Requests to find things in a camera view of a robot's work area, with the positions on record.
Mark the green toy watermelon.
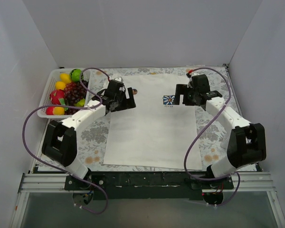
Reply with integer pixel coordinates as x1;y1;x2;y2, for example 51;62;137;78
69;68;82;82

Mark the yellow toy lemon upper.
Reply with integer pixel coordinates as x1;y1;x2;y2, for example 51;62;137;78
60;73;72;84

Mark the aluminium frame rail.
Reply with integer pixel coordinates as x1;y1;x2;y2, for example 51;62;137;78
18;172;276;193

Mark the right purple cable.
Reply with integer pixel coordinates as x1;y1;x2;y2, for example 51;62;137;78
184;66;241;207

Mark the red toy dragon fruit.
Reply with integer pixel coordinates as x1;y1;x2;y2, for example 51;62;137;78
49;90;65;105

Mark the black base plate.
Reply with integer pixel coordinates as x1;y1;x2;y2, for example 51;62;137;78
64;171;234;200

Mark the yellow toy lemon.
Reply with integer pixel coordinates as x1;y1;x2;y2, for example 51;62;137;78
55;81;66;90
60;73;72;84

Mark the white t-shirt with flower print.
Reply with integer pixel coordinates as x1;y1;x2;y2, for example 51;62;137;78
104;74;197;169

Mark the purple toy grape bunch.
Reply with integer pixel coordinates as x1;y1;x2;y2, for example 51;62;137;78
64;82;87;107

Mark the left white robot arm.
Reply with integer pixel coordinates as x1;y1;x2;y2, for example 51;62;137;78
42;78;136;190

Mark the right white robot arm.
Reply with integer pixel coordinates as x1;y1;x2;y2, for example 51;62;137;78
173;75;266;189

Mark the white plastic fruit basket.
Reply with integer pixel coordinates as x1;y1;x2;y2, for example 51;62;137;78
37;68;72;119

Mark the yellow toy lemon lower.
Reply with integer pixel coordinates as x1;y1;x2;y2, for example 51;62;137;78
55;81;66;90

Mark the red yellow toy mango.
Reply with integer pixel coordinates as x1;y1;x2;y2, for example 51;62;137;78
46;106;65;115

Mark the yellow green toy fruit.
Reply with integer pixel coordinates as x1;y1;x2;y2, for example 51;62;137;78
75;99;86;107

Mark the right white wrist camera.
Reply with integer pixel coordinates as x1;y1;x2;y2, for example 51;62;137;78
186;69;195;81

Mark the purple cable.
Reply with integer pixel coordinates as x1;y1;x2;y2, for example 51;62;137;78
22;67;112;215
184;66;241;207

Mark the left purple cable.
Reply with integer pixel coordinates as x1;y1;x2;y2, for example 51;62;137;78
22;67;112;215

